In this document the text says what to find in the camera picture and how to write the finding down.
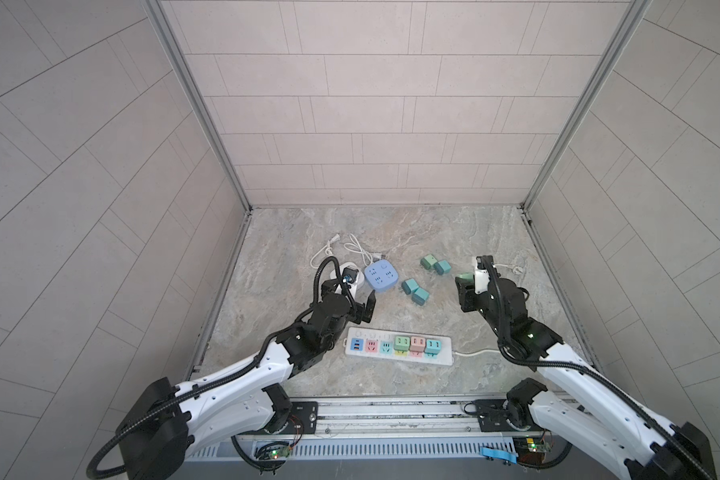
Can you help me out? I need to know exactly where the power strip white cable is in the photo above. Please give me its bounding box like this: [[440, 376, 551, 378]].
[[453, 259, 524, 358]]

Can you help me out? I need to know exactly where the green plug adapter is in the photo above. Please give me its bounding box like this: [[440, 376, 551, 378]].
[[420, 254, 438, 270], [455, 272, 474, 283], [393, 335, 410, 355]]

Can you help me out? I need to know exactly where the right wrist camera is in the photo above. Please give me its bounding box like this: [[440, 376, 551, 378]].
[[473, 256, 492, 294]]

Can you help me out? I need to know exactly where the blue square power socket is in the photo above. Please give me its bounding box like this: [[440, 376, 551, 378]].
[[364, 259, 399, 293]]

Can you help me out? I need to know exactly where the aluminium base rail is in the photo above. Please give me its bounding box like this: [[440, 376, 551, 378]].
[[188, 396, 570, 464]]

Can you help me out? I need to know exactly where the blue tape piece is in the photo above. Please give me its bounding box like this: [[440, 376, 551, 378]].
[[480, 446, 517, 464]]

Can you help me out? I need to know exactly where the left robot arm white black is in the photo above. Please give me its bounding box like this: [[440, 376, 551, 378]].
[[86, 256, 376, 479]]

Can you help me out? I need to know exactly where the circuit board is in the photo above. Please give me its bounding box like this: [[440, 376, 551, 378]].
[[513, 437, 554, 466], [254, 441, 293, 469]]

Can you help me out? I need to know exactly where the pink plug adapter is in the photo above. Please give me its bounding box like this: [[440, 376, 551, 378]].
[[409, 336, 426, 353]]

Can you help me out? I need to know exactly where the blue socket cable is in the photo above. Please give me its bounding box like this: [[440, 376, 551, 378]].
[[343, 233, 384, 266]]

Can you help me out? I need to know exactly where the left circuit board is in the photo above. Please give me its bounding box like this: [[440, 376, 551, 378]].
[[254, 441, 293, 469]]

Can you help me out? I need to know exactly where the white socket cable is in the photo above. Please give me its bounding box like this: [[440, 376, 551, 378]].
[[309, 233, 342, 270]]

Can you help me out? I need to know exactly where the white square power socket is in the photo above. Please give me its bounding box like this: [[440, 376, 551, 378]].
[[339, 262, 365, 298]]

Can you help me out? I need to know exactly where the right circuit board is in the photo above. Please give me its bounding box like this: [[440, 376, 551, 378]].
[[513, 437, 554, 466]]

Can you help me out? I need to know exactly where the teal plug adapter small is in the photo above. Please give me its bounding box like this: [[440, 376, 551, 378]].
[[424, 338, 442, 357]]

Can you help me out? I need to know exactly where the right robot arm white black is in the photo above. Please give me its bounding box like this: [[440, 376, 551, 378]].
[[455, 255, 717, 479]]

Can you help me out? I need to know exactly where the white long power strip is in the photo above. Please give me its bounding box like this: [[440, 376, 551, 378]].
[[344, 327, 454, 366]]

